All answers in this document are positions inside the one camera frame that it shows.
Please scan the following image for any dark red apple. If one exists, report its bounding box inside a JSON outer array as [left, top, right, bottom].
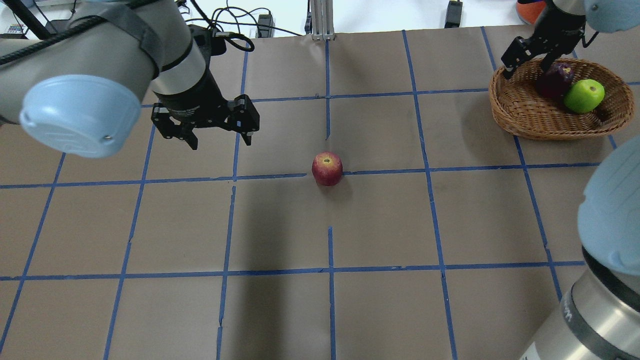
[[535, 63, 575, 100]]

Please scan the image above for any black monitor stand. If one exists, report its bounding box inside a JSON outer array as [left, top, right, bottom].
[[1, 0, 79, 40]]

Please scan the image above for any green apple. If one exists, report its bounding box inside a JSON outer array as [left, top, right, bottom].
[[563, 79, 606, 114]]

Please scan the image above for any black power adapter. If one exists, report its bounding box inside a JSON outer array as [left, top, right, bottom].
[[443, 0, 463, 28]]

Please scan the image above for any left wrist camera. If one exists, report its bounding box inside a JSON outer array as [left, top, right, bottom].
[[188, 23, 227, 60]]

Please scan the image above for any orange round object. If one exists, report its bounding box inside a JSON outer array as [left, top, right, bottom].
[[515, 0, 547, 25]]

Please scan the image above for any woven wicker basket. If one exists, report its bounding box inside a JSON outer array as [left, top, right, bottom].
[[488, 57, 637, 141]]

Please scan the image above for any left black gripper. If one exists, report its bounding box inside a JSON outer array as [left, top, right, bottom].
[[151, 70, 260, 151]]

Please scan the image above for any red yellow apple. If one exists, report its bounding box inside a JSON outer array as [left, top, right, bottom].
[[311, 152, 343, 187]]

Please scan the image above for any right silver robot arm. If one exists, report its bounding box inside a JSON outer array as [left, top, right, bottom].
[[502, 0, 640, 360]]

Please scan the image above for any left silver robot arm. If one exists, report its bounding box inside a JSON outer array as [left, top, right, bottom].
[[0, 0, 260, 158]]

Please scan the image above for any aluminium frame post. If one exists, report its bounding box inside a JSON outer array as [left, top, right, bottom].
[[308, 0, 336, 41]]

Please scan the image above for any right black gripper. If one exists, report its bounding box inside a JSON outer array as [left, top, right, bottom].
[[502, 2, 586, 80]]

